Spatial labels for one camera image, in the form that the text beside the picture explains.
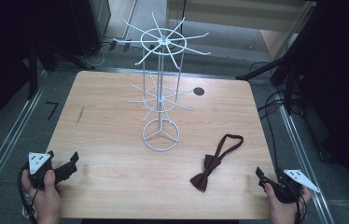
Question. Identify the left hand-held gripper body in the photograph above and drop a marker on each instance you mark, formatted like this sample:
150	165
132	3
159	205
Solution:
39	163

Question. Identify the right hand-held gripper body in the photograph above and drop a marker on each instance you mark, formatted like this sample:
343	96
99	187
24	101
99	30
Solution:
287	193

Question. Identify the dark red bow tie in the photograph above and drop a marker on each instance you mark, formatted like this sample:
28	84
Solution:
200	182

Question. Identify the person's right hand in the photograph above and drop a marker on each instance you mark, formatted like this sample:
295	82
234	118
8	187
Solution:
284	213

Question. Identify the person's left hand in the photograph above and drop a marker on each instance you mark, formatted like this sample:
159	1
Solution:
46	202

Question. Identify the black metal stand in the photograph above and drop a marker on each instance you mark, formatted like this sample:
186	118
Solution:
287	62
33	68

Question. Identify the black round table grommet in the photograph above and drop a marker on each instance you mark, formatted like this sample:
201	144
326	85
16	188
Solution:
198	91

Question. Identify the dark cabinet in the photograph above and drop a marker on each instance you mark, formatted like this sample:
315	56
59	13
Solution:
91	21

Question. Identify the light wooden furniture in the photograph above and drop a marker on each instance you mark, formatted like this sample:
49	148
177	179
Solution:
225	14

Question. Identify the metal floor rail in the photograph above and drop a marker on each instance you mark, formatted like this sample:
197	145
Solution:
303	161
7	143

